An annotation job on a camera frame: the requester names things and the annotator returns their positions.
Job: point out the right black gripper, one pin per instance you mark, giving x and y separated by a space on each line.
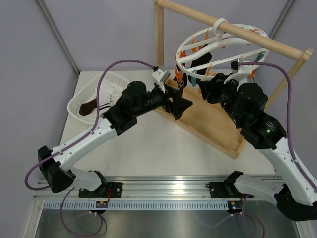
210 89

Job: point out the dark brown small sock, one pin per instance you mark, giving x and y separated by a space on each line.
88 107

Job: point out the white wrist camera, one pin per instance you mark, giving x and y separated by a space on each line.
160 77
239 72

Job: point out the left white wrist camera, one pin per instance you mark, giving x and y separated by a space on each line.
160 77

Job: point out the white perforated plastic basket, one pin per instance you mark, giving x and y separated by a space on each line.
88 93

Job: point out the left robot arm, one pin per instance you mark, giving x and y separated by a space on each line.
57 164

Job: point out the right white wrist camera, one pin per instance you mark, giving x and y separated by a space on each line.
239 72

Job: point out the wooden hanger rack frame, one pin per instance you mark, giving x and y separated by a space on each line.
207 122

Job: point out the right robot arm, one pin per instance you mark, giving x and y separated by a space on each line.
295 198

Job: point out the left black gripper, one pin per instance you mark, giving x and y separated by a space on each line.
178 104

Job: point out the white round clip hanger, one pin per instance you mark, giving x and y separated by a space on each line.
224 48

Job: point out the white slotted cable duct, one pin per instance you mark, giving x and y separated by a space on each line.
136 205

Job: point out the white sock in basket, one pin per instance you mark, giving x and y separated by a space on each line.
109 93

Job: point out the aluminium mounting rail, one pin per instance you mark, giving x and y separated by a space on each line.
160 187

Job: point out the brown sock with stripes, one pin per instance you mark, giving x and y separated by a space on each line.
181 79

